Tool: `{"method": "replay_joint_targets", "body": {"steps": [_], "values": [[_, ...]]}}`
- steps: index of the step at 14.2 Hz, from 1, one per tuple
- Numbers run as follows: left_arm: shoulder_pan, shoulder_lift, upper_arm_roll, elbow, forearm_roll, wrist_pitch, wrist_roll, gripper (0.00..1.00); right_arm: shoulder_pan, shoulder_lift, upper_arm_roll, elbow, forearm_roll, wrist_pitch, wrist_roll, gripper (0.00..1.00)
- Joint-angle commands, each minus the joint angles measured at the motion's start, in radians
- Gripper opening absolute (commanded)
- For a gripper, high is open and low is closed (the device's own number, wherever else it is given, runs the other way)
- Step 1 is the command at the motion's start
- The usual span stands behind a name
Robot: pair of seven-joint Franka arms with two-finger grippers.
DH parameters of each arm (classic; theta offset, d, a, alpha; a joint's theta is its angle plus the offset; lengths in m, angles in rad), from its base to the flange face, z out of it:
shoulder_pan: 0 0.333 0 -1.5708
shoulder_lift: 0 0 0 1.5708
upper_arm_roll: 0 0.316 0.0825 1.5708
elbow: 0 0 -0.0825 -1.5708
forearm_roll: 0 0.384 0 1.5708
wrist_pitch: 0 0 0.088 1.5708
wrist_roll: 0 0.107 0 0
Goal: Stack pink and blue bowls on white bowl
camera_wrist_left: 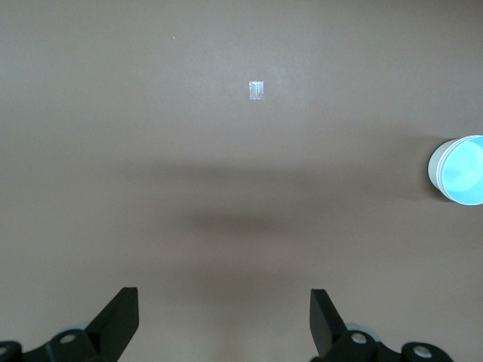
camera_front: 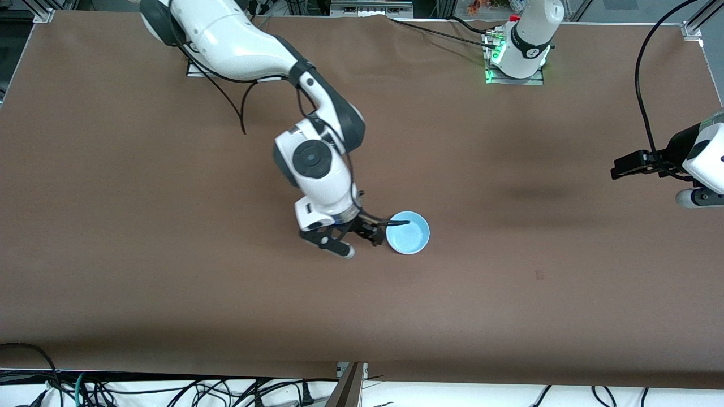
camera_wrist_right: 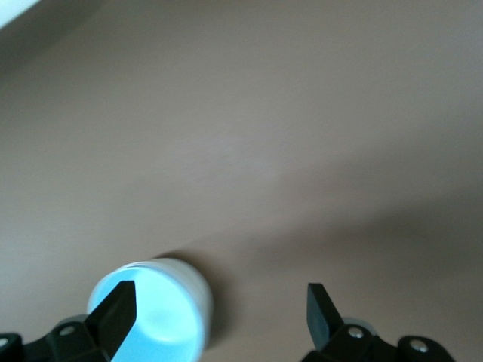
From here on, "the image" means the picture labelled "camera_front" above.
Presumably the grey power strip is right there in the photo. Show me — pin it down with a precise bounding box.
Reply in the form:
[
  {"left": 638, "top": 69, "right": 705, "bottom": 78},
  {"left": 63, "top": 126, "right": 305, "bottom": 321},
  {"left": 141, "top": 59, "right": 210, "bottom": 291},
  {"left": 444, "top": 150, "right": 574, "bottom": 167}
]
[{"left": 330, "top": 0, "right": 414, "bottom": 19}]

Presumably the long black table cable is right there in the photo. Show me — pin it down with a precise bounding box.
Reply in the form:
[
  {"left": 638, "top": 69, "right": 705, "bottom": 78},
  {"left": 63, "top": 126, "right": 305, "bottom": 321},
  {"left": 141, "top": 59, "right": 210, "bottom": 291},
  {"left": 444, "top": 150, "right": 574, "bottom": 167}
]
[{"left": 388, "top": 18, "right": 499, "bottom": 48}]

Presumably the brown table cover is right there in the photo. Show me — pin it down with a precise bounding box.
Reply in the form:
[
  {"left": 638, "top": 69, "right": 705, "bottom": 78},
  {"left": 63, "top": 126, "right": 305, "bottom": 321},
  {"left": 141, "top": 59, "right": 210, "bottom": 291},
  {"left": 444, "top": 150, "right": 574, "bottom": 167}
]
[{"left": 0, "top": 11, "right": 724, "bottom": 391}]

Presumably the aluminium frame corner profile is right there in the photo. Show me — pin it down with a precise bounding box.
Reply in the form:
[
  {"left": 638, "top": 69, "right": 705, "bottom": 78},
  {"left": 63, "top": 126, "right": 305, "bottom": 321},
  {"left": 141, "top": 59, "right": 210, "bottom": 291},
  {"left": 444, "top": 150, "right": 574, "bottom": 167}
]
[
  {"left": 681, "top": 0, "right": 724, "bottom": 41},
  {"left": 31, "top": 0, "right": 57, "bottom": 24}
]

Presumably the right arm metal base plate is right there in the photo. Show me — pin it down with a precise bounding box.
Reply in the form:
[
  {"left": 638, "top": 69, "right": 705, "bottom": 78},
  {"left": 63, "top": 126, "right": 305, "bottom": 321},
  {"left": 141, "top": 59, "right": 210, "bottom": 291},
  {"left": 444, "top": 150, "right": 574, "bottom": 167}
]
[{"left": 186, "top": 59, "right": 218, "bottom": 78}]

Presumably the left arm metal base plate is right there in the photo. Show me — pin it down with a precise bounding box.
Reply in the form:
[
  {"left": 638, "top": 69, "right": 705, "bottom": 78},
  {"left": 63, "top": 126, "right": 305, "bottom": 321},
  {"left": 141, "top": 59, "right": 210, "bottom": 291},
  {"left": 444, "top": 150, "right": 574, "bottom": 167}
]
[{"left": 482, "top": 29, "right": 545, "bottom": 86}]

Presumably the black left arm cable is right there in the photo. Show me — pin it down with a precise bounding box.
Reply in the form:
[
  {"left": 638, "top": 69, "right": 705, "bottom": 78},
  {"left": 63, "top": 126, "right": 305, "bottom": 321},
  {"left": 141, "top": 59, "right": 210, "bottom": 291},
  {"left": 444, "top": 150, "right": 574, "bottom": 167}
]
[{"left": 634, "top": 0, "right": 701, "bottom": 181}]

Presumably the light blue bowl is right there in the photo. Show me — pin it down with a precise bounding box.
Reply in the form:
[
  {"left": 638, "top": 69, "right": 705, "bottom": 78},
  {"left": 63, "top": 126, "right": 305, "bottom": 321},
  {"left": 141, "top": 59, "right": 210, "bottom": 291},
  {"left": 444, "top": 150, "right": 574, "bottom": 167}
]
[{"left": 385, "top": 211, "right": 431, "bottom": 256}]

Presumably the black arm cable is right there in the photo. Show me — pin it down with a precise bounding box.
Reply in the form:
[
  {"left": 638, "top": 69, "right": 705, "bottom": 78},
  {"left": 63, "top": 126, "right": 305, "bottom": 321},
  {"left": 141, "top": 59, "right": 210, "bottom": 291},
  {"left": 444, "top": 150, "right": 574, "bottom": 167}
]
[
  {"left": 167, "top": 0, "right": 410, "bottom": 228},
  {"left": 634, "top": 0, "right": 701, "bottom": 181}
]

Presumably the black looped floor cable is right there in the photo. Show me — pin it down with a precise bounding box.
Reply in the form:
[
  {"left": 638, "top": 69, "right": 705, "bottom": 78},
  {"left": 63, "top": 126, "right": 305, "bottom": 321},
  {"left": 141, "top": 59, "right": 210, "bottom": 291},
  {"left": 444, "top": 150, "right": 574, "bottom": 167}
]
[{"left": 0, "top": 342, "right": 64, "bottom": 407}]

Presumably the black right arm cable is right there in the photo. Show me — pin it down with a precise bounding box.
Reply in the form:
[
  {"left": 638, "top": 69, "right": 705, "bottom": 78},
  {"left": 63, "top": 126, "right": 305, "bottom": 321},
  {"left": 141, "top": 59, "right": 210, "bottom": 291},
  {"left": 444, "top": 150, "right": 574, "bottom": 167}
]
[{"left": 167, "top": 0, "right": 410, "bottom": 228}]

